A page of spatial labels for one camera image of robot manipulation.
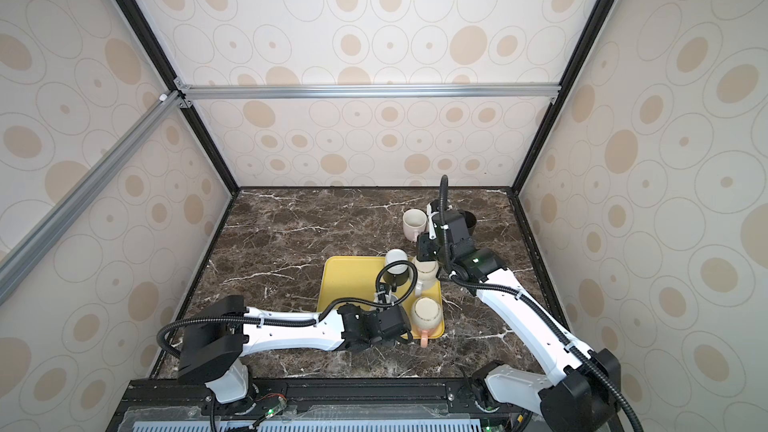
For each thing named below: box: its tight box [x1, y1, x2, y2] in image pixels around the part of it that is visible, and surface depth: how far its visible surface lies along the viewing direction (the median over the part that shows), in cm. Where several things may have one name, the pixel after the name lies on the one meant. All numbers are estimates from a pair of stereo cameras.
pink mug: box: [402, 208, 428, 243], surface depth 101 cm
